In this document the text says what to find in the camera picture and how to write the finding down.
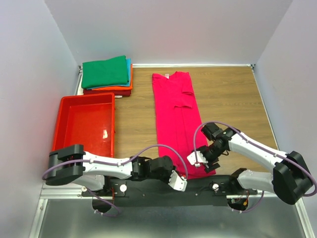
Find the pink t shirt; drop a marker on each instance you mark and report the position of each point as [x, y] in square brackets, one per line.
[177, 116]

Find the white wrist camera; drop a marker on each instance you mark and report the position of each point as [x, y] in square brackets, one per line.
[177, 182]
[196, 159]

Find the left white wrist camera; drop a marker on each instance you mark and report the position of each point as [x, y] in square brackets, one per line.
[177, 182]

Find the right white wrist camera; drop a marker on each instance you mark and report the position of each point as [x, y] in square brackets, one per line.
[196, 159]

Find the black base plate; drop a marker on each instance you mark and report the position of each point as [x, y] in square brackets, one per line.
[212, 191]

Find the folded green t shirt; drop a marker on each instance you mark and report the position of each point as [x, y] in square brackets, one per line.
[102, 73]

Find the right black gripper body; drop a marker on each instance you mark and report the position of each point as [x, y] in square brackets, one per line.
[210, 153]

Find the red plastic bin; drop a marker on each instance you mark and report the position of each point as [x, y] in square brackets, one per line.
[86, 120]

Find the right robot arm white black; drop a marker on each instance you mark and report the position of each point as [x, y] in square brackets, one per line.
[287, 176]

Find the folded dark red t shirt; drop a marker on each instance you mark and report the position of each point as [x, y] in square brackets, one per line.
[123, 93]

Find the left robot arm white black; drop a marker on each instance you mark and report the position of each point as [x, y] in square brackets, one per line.
[73, 165]

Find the folded blue t shirt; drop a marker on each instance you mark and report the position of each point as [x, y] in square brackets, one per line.
[128, 62]

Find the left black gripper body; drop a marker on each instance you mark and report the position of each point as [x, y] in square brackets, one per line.
[165, 177]

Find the folded orange t shirt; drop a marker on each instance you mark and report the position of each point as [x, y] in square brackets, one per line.
[117, 88]

